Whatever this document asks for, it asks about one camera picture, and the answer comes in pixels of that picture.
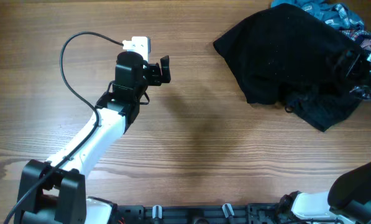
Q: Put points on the blue patterned garment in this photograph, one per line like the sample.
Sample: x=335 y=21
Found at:
x=337 y=15

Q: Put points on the black garment underneath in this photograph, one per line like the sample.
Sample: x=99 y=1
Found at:
x=321 y=110

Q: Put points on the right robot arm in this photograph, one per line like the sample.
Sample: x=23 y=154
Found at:
x=349 y=199

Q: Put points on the red plaid shirt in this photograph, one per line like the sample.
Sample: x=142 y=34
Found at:
x=363 y=39

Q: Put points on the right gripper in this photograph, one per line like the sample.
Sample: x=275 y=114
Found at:
x=353 y=66

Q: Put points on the black knit sweater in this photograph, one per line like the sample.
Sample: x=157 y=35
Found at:
x=283 y=50

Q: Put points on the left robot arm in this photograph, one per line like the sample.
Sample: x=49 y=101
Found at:
x=54 y=191

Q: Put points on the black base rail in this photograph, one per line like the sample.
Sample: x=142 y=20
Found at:
x=252 y=213

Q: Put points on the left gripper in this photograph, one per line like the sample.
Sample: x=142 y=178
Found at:
x=153 y=68

